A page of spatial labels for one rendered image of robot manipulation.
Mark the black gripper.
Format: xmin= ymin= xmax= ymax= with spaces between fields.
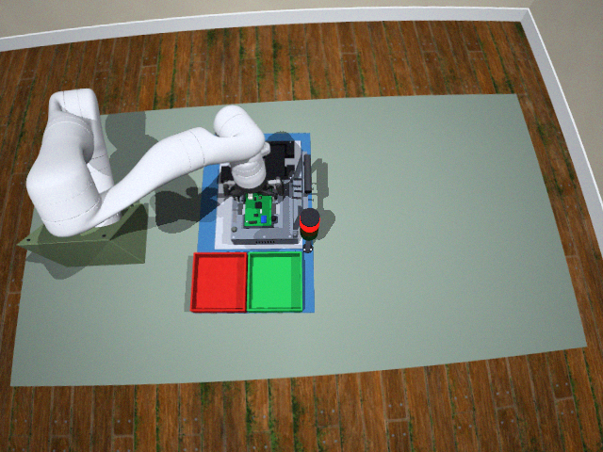
xmin=223 ymin=173 xmax=284 ymax=202

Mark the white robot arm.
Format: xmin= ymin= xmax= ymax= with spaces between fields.
xmin=26 ymin=89 xmax=270 ymax=237

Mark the red bin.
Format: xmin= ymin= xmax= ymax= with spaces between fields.
xmin=190 ymin=252 xmax=248 ymax=313

